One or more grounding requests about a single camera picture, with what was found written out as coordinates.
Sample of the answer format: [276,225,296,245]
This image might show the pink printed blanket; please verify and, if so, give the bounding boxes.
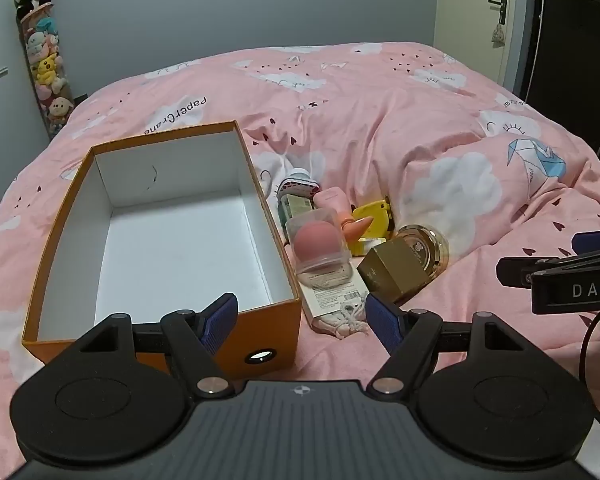
[0,40,600,480]

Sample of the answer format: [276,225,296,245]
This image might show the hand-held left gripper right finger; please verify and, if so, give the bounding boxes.
[365,293,527,396]

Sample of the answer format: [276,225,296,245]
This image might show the black cable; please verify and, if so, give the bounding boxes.
[577,306,600,437]

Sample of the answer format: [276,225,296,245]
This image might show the column of plush toys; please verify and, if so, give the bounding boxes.
[17,2,76,139]

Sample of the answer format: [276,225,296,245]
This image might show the white drawstring pouch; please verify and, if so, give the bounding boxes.
[312,305,371,339]

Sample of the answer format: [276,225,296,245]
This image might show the gold round jar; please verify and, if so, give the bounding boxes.
[395,224,451,275]

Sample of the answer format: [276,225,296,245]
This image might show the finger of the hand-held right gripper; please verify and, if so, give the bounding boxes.
[497,257,579,289]
[572,228,600,257]

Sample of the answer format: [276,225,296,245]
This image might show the flat white labelled package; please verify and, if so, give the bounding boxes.
[300,271,369,319]

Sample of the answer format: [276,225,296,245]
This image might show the white door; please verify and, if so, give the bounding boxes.
[432,0,530,97]

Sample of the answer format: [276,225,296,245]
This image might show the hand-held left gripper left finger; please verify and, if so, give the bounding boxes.
[70,292,239,399]

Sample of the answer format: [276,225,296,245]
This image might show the gold cardboard box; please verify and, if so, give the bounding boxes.
[356,240,434,306]

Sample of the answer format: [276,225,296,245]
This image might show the yellow bottle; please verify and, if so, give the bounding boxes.
[352,198,397,240]

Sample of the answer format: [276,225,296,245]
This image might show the pink tube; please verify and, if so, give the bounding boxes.
[313,187,354,226]

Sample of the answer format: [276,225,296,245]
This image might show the black wardrobe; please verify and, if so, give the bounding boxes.
[512,0,600,166]

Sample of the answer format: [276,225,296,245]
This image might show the peach pointed sponge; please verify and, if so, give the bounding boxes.
[346,215,377,241]

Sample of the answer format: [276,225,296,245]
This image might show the orange cardboard box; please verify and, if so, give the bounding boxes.
[21,120,302,380]

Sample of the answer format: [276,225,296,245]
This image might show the pink sponge in clear case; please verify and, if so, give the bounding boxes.
[285,212,354,282]

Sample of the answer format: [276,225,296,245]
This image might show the white bottle with dotted cap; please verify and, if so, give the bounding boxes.
[278,169,322,229]

